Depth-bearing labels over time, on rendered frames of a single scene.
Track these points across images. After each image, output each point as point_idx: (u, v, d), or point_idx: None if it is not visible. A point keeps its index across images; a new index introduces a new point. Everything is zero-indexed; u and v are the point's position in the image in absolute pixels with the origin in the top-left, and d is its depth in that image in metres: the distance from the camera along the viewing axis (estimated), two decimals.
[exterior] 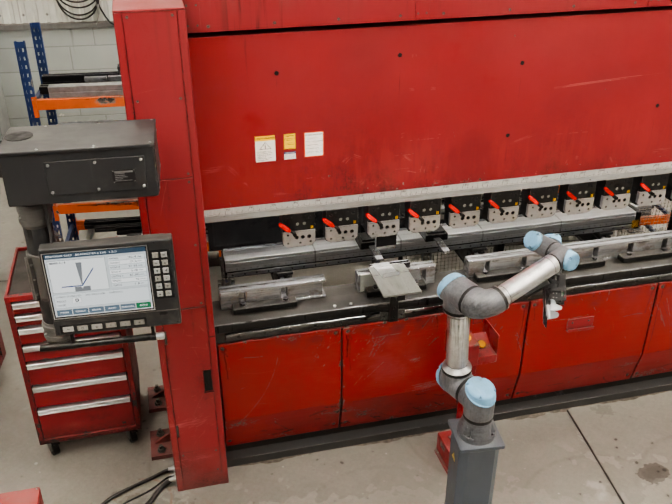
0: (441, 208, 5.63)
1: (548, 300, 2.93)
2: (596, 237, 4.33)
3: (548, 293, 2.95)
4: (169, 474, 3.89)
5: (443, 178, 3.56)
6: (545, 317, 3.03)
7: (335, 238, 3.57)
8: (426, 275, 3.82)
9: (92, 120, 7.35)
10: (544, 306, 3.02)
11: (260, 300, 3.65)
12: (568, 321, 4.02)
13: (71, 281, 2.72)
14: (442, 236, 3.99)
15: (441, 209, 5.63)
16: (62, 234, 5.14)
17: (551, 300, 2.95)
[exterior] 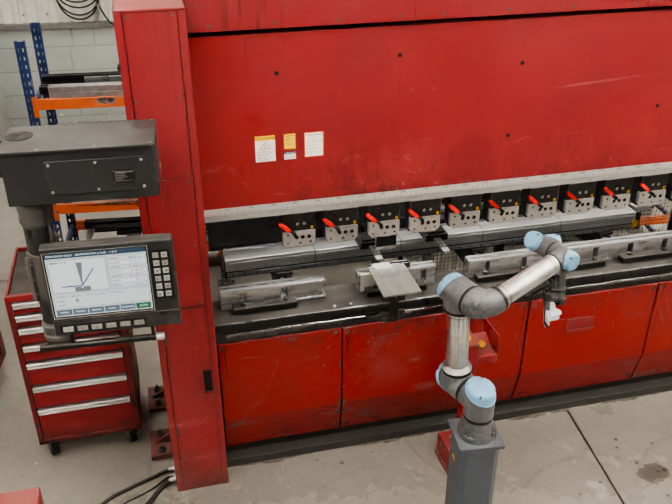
0: (441, 208, 5.63)
1: (548, 305, 2.94)
2: (596, 237, 4.33)
3: (548, 297, 2.95)
4: (169, 474, 3.89)
5: (443, 178, 3.56)
6: None
7: (335, 238, 3.57)
8: (426, 275, 3.82)
9: (92, 120, 7.35)
10: (544, 306, 3.01)
11: (260, 300, 3.65)
12: (568, 321, 4.02)
13: (71, 281, 2.72)
14: (442, 236, 3.99)
15: (441, 209, 5.63)
16: (62, 234, 5.14)
17: (551, 303, 2.96)
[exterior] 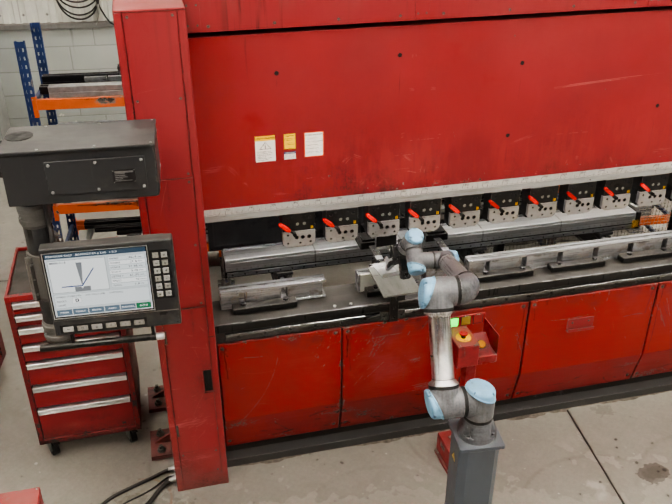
0: (441, 208, 5.63)
1: None
2: (596, 237, 4.33)
3: None
4: (169, 474, 3.89)
5: (443, 178, 3.56)
6: (390, 267, 3.59)
7: (335, 238, 3.57)
8: (426, 275, 3.82)
9: (92, 120, 7.35)
10: (394, 264, 3.55)
11: (260, 300, 3.65)
12: (568, 321, 4.02)
13: (71, 281, 2.72)
14: (442, 236, 3.99)
15: (441, 209, 5.63)
16: (62, 234, 5.14)
17: None
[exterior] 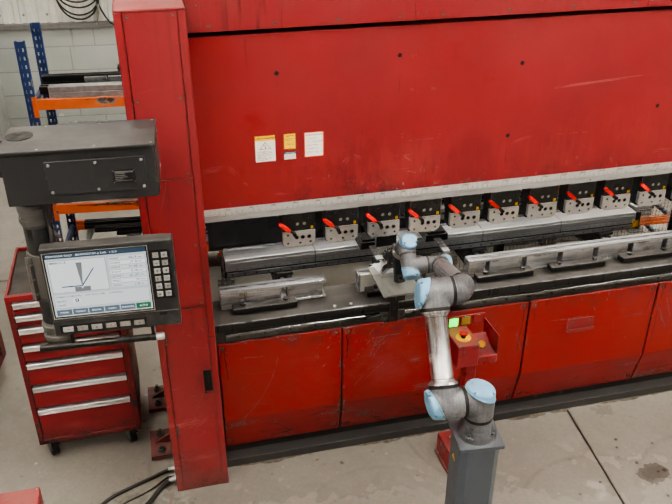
0: (441, 208, 5.63)
1: None
2: (596, 237, 4.33)
3: None
4: (169, 474, 3.89)
5: (443, 178, 3.56)
6: (385, 270, 3.64)
7: (335, 238, 3.57)
8: (426, 275, 3.82)
9: (92, 120, 7.35)
10: (389, 268, 3.60)
11: (260, 300, 3.65)
12: (568, 321, 4.02)
13: (71, 281, 2.72)
14: (442, 236, 3.99)
15: (441, 209, 5.63)
16: (62, 234, 5.14)
17: None
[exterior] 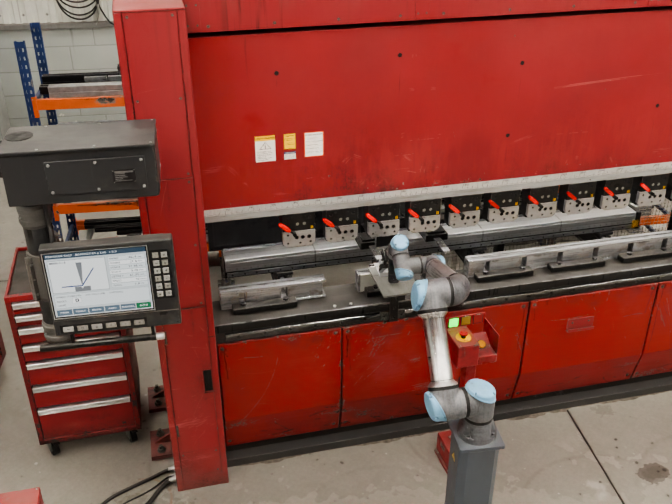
0: (441, 208, 5.63)
1: None
2: (596, 237, 4.33)
3: None
4: (169, 474, 3.89)
5: (443, 178, 3.56)
6: None
7: (335, 238, 3.57)
8: (426, 275, 3.82)
9: (92, 120, 7.35)
10: (386, 267, 3.60)
11: (260, 300, 3.65)
12: (568, 321, 4.02)
13: (71, 281, 2.72)
14: (442, 236, 3.99)
15: (441, 209, 5.63)
16: (62, 234, 5.14)
17: None
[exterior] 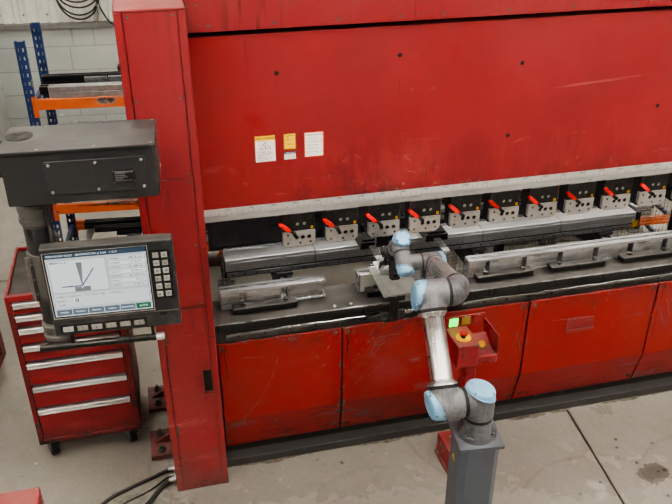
0: (441, 208, 5.63)
1: None
2: (596, 237, 4.33)
3: None
4: (169, 474, 3.89)
5: (443, 178, 3.56)
6: (383, 267, 3.66)
7: (335, 238, 3.57)
8: (426, 275, 3.82)
9: (92, 120, 7.35)
10: (386, 265, 3.62)
11: (260, 300, 3.65)
12: (568, 321, 4.02)
13: (71, 281, 2.72)
14: (442, 236, 3.99)
15: (441, 209, 5.63)
16: (62, 234, 5.14)
17: None
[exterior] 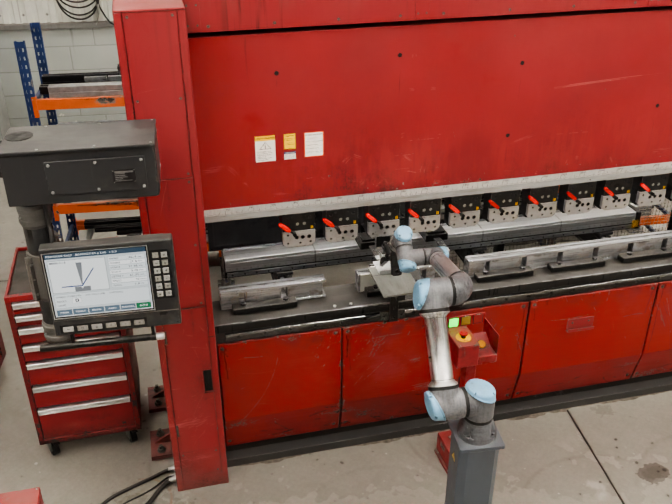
0: (441, 208, 5.63)
1: None
2: (596, 237, 4.33)
3: None
4: (169, 474, 3.89)
5: (443, 178, 3.56)
6: (384, 263, 3.62)
7: (335, 238, 3.57)
8: (426, 275, 3.82)
9: (92, 120, 7.35)
10: (387, 260, 3.58)
11: (260, 300, 3.65)
12: (568, 321, 4.02)
13: (71, 281, 2.72)
14: (442, 236, 3.99)
15: (441, 209, 5.63)
16: (62, 234, 5.14)
17: None
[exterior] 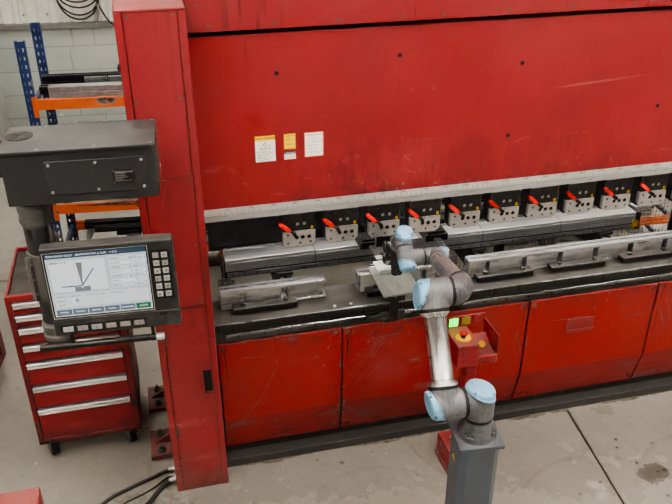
0: (441, 208, 5.63)
1: None
2: (596, 237, 4.33)
3: None
4: (169, 474, 3.89)
5: (443, 178, 3.56)
6: (388, 262, 3.63)
7: (335, 238, 3.57)
8: (426, 275, 3.82)
9: (92, 120, 7.35)
10: (389, 260, 3.58)
11: (260, 300, 3.65)
12: (568, 321, 4.02)
13: (71, 281, 2.72)
14: (442, 236, 3.99)
15: (441, 209, 5.63)
16: (62, 234, 5.14)
17: None
